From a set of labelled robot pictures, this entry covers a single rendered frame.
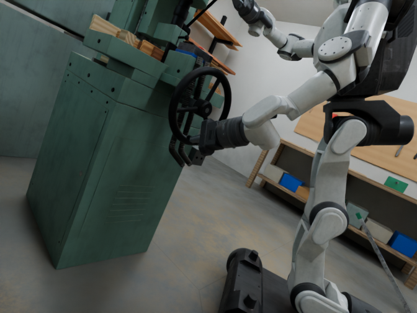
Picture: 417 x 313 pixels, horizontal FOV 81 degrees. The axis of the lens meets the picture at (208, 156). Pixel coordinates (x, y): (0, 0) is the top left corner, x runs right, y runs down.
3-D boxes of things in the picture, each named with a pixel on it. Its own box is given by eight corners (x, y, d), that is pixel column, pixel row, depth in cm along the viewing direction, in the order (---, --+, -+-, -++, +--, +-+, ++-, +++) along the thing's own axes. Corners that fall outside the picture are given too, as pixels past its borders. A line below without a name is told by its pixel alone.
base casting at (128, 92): (115, 101, 84) (124, 76, 82) (64, 68, 119) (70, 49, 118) (200, 130, 118) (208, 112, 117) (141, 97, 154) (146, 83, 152)
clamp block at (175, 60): (180, 79, 86) (190, 54, 85) (159, 71, 95) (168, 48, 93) (206, 93, 98) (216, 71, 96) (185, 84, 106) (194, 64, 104)
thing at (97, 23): (90, 28, 85) (95, 14, 84) (89, 28, 86) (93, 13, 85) (202, 88, 131) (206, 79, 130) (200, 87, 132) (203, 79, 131)
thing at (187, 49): (191, 56, 86) (197, 40, 85) (173, 51, 93) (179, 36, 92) (213, 71, 96) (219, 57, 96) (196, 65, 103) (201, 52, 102)
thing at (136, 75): (130, 79, 84) (134, 68, 83) (105, 67, 97) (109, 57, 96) (205, 111, 115) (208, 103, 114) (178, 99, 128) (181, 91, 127)
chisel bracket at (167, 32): (168, 45, 101) (176, 24, 99) (150, 40, 109) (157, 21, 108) (180, 53, 106) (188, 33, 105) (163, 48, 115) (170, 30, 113)
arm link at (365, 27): (370, 93, 63) (389, 34, 70) (365, 52, 54) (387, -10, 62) (323, 95, 71) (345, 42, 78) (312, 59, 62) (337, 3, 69)
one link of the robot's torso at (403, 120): (396, 145, 99) (398, 100, 98) (415, 146, 87) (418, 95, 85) (322, 145, 105) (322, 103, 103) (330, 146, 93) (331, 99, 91)
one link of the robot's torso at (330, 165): (333, 227, 109) (360, 124, 103) (346, 244, 92) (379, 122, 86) (298, 219, 112) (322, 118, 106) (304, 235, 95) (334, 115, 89)
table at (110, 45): (118, 59, 69) (125, 38, 68) (80, 43, 88) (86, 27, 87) (234, 115, 116) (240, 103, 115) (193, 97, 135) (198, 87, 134)
